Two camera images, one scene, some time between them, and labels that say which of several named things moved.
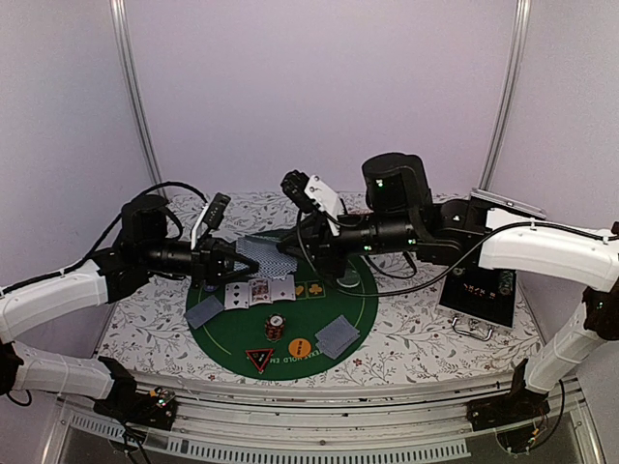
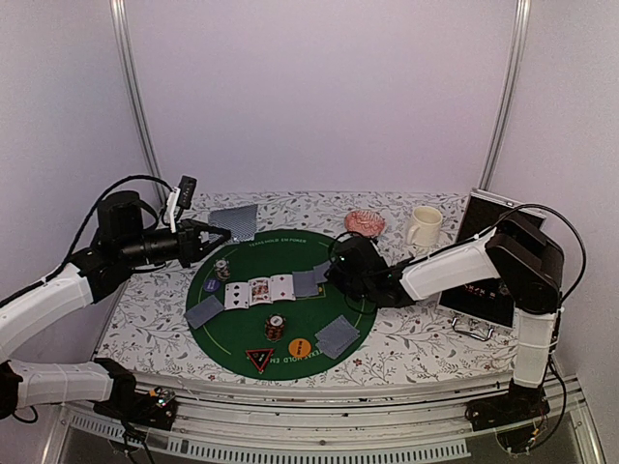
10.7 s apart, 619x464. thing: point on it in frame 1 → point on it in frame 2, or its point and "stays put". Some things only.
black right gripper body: x=332 y=262 → x=353 y=286
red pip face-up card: x=282 y=289 stays put
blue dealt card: x=337 y=336 stays put
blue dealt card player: x=203 y=311 stays put
